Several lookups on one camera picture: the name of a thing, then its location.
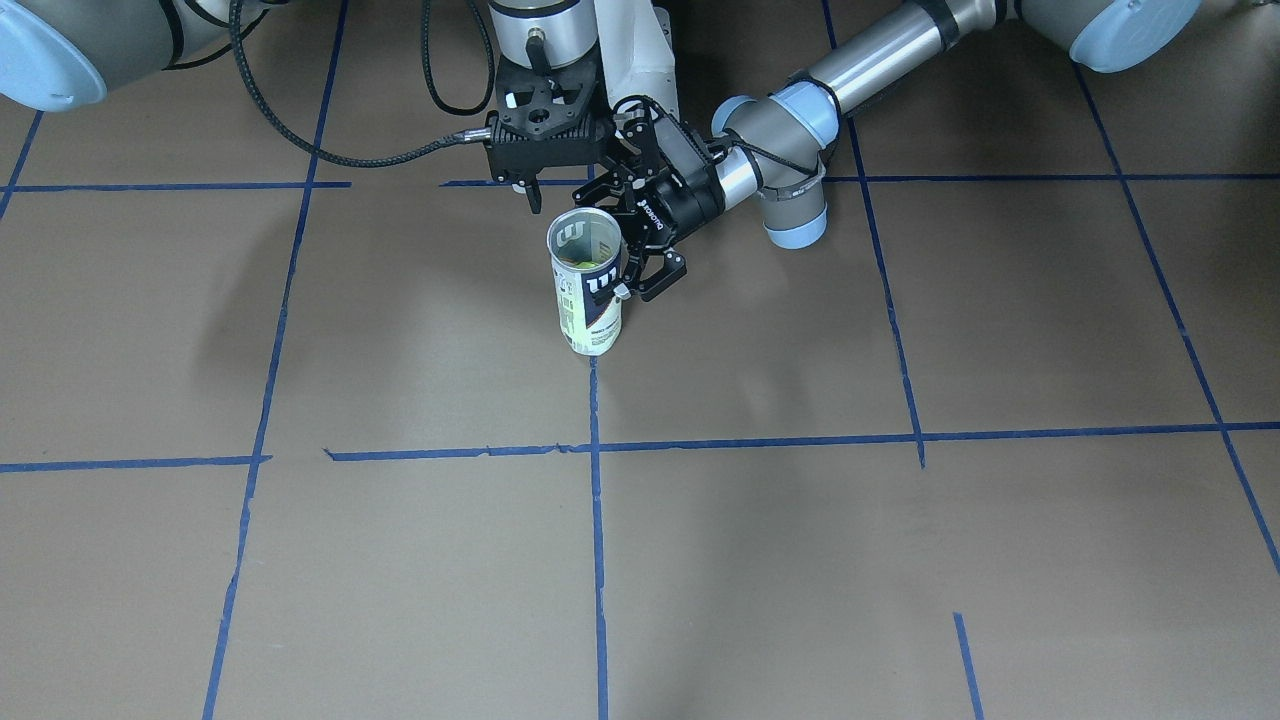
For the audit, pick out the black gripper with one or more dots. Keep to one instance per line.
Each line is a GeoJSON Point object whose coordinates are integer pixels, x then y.
{"type": "Point", "coordinates": [688, 203]}
{"type": "Point", "coordinates": [533, 197]}

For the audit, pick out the clear tennis ball can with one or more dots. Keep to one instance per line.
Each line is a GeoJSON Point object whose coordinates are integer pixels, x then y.
{"type": "Point", "coordinates": [586, 234]}

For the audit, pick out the Roland Garros tennis ball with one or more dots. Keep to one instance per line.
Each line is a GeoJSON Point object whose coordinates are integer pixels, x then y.
{"type": "Point", "coordinates": [589, 329]}

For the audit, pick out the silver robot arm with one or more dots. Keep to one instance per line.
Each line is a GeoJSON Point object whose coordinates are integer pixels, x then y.
{"type": "Point", "coordinates": [63, 55]}
{"type": "Point", "coordinates": [773, 148]}

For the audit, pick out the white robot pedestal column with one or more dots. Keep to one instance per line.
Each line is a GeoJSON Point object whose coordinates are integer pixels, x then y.
{"type": "Point", "coordinates": [637, 52]}

